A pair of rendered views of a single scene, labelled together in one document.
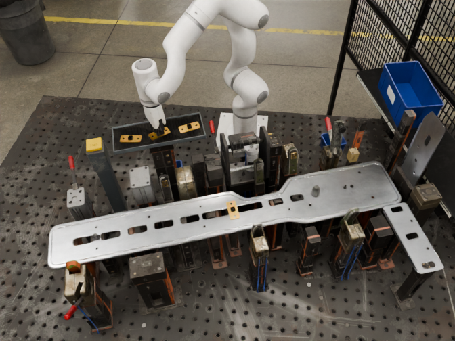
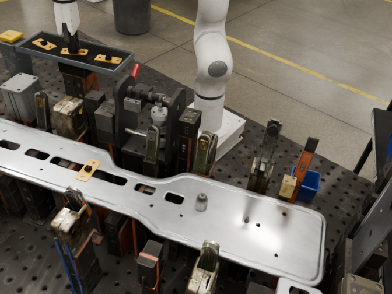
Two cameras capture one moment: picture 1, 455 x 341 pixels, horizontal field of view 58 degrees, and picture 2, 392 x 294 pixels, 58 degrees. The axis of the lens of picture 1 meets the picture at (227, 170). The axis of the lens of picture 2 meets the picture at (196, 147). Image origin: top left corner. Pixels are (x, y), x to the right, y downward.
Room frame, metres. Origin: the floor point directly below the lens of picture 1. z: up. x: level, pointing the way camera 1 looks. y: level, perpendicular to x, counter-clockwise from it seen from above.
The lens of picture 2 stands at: (0.41, -0.58, 1.75)
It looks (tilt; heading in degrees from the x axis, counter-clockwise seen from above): 43 degrees down; 26
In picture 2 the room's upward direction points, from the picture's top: 5 degrees clockwise
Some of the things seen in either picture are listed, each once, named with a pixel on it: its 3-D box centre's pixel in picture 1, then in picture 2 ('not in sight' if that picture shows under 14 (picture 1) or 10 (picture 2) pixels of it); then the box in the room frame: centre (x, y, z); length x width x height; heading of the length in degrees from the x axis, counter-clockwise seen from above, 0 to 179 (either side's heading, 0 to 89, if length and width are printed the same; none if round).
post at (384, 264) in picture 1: (392, 241); not in sight; (0.81, -0.66, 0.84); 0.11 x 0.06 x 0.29; 10
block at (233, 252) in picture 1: (232, 227); (97, 200); (0.91, -0.01, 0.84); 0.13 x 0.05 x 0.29; 10
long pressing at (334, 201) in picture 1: (228, 213); (80, 171); (0.88, 0.00, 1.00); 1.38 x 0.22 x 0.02; 100
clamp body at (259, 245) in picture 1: (258, 261); (79, 252); (0.73, -0.10, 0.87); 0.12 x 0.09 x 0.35; 10
